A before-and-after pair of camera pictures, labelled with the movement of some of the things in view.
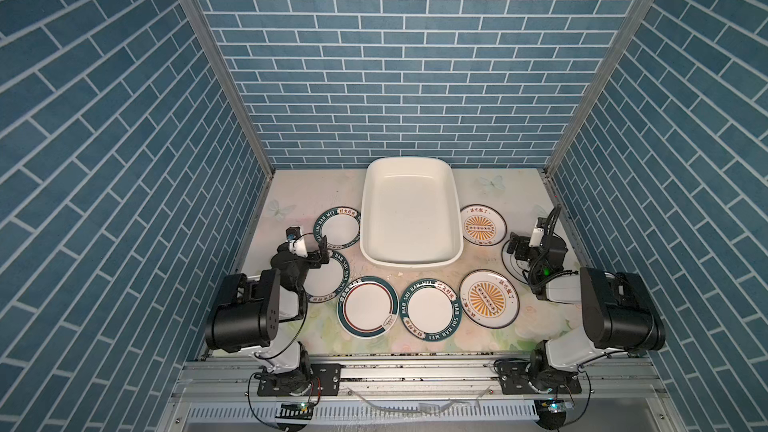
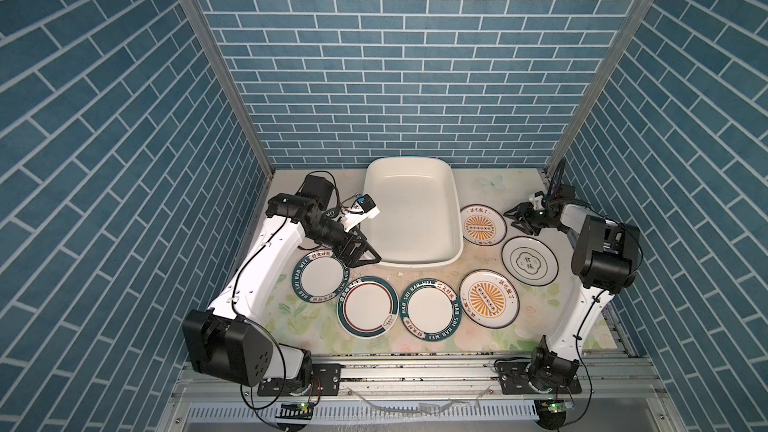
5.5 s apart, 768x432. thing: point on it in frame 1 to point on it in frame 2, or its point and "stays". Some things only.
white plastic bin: [410, 213] stays
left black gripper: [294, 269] to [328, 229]
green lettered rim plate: [430, 310] stays
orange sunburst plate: [489, 299] stays
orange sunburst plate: [482, 225] stays
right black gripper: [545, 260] to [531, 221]
